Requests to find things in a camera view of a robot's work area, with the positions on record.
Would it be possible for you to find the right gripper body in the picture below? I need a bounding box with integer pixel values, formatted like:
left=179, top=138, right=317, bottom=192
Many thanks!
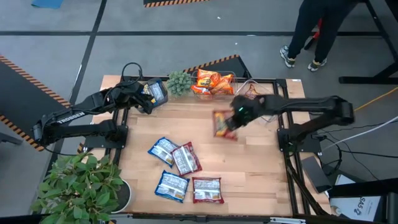
left=231, top=95, right=267, bottom=125

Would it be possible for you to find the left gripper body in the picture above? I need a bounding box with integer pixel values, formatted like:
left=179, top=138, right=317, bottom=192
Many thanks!
left=111, top=80, right=147, bottom=108

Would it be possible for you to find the blue Maruchan noodle pack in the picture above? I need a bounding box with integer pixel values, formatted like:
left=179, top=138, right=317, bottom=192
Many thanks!
left=142, top=81, right=165, bottom=105
left=154, top=170, right=190, bottom=204
left=147, top=136, right=180, bottom=168

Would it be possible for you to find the orange Maruchan noodle pack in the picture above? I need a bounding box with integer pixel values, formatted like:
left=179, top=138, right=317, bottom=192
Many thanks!
left=190, top=84, right=215, bottom=96
left=196, top=68, right=222, bottom=90
left=214, top=73, right=234, bottom=96

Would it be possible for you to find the dark smoked plastic bin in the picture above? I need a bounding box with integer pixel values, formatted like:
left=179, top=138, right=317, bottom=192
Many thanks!
left=136, top=77, right=169, bottom=114

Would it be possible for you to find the clear plastic bin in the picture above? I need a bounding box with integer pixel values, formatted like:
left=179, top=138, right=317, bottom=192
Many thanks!
left=234, top=80, right=282, bottom=124
left=190, top=70, right=239, bottom=98

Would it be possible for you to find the small potted succulent plant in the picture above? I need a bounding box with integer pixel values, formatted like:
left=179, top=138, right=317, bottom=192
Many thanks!
left=166, top=70, right=193, bottom=97

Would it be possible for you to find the black hazard-striped floor mat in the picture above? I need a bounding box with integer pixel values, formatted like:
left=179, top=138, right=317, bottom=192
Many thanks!
left=142, top=0, right=211, bottom=9
left=182, top=54, right=252, bottom=79
left=0, top=54, right=75, bottom=152

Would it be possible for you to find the dark grey flat box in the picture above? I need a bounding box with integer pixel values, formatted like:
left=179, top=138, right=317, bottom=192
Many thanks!
left=300, top=155, right=333, bottom=194

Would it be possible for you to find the person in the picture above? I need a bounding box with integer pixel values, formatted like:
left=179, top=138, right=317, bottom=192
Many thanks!
left=279, top=0, right=360, bottom=73

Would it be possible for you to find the large leafy potted plant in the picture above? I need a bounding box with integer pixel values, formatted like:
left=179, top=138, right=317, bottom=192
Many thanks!
left=30, top=151, right=133, bottom=224

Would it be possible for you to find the white paper sheet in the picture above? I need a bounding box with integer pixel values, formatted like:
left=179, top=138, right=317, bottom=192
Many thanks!
left=335, top=174, right=357, bottom=187

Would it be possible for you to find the white printed carton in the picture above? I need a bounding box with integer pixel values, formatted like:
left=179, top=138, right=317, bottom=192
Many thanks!
left=329, top=195, right=382, bottom=222

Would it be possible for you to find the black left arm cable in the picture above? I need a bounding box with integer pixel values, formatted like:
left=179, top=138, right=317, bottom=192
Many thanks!
left=121, top=62, right=144, bottom=82

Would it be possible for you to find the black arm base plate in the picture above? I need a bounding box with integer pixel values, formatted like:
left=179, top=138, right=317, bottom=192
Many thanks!
left=277, top=127, right=323, bottom=154
left=83, top=126, right=129, bottom=149

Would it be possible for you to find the black aluminium table frame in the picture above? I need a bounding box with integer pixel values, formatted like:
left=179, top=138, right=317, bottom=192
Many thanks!
left=107, top=74, right=330, bottom=223

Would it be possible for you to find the silver metal rail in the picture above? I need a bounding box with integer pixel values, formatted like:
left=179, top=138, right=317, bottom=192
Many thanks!
left=269, top=217, right=307, bottom=224

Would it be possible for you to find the white floor cable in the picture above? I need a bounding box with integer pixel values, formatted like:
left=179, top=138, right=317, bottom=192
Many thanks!
left=323, top=115, right=398, bottom=150

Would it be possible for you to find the black desk frame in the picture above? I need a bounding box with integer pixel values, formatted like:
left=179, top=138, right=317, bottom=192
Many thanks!
left=338, top=0, right=398, bottom=85

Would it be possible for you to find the black floor cable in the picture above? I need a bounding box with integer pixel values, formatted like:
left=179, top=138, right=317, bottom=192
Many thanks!
left=340, top=149, right=398, bottom=159

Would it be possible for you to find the yellow extension cord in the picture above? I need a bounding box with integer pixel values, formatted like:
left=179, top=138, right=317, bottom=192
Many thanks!
left=354, top=86, right=398, bottom=112

